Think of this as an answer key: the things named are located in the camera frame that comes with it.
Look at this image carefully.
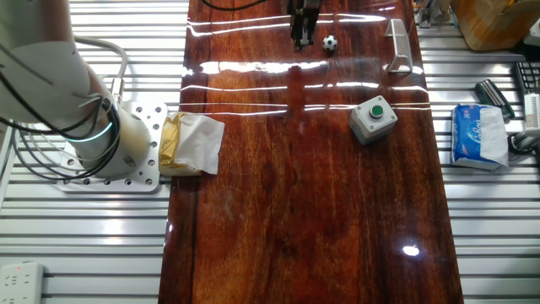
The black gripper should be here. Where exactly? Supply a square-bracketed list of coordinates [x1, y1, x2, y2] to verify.
[286, 0, 322, 50]

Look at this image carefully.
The white mesh mini goal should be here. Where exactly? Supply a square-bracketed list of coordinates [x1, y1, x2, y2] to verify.
[384, 19, 413, 75]

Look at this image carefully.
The white box with green button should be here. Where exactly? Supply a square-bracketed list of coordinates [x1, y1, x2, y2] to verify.
[348, 95, 399, 146]

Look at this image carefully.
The grey metal clamp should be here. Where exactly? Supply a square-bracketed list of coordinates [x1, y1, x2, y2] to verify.
[415, 0, 451, 29]

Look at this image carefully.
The gold tissue pack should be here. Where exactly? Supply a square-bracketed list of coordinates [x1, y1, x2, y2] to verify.
[159, 111, 226, 177]

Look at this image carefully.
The brown cardboard box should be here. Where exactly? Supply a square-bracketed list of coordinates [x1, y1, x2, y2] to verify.
[449, 0, 540, 52]

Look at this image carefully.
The blue tissue pack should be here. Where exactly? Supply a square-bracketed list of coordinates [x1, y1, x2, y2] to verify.
[450, 103, 510, 171]

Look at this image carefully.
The black green hand tool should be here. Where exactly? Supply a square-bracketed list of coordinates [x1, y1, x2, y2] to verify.
[474, 79, 516, 123]

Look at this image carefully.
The red-brown wooden board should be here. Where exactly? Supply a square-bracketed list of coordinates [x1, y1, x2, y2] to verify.
[158, 0, 465, 304]

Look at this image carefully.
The white plastic object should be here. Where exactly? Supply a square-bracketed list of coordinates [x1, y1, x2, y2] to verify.
[522, 19, 540, 47]

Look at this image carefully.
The black keyboard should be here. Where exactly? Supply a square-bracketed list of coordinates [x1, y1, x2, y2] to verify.
[514, 61, 540, 95]

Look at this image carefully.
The white power strip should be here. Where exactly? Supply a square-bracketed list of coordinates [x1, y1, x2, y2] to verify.
[0, 261, 46, 304]

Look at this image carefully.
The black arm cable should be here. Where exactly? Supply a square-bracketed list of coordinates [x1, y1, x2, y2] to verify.
[201, 0, 269, 12]

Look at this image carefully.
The thick grey base cable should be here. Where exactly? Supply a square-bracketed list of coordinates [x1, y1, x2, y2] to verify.
[73, 35, 130, 105]

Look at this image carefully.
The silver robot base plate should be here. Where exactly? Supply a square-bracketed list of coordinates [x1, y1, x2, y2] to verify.
[57, 100, 170, 194]

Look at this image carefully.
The black base cable loop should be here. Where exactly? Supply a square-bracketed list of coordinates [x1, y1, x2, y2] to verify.
[0, 41, 122, 182]

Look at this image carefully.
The grey camera with black cables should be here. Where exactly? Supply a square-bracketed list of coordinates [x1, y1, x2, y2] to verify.
[507, 126, 540, 156]

